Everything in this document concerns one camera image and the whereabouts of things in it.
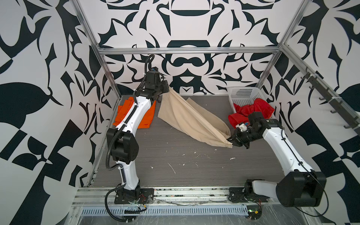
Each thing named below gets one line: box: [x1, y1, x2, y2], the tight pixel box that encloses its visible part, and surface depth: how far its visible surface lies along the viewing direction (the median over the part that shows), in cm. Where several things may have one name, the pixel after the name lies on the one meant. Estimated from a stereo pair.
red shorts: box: [227, 98, 276, 129], surface depth 101 cm
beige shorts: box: [157, 86, 233, 148], surface depth 91 cm
